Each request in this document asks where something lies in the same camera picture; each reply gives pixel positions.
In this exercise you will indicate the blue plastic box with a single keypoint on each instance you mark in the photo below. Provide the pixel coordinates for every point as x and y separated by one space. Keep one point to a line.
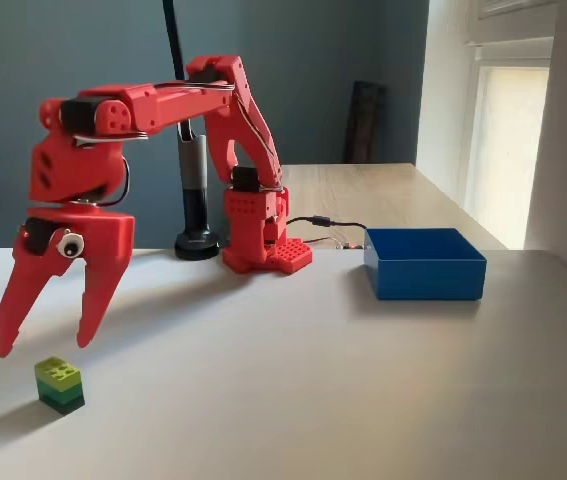
428 282

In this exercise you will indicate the green lego brick stack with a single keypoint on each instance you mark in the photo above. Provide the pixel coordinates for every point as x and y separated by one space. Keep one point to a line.
60 382

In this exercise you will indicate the red robot arm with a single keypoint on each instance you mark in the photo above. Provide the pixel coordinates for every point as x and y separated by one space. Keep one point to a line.
178 100

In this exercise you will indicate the googly eye sticker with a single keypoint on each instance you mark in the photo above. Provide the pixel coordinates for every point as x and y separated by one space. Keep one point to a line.
71 245

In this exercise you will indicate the black gooseneck stand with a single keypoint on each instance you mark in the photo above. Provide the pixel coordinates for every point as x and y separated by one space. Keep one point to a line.
195 210

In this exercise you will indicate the small controller circuit board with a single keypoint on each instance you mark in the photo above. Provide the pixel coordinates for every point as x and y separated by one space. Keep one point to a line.
348 245

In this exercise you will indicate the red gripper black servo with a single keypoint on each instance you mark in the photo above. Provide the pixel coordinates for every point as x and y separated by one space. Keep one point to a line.
99 231

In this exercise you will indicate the white window frame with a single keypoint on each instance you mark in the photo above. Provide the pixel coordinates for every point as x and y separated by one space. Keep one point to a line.
508 150

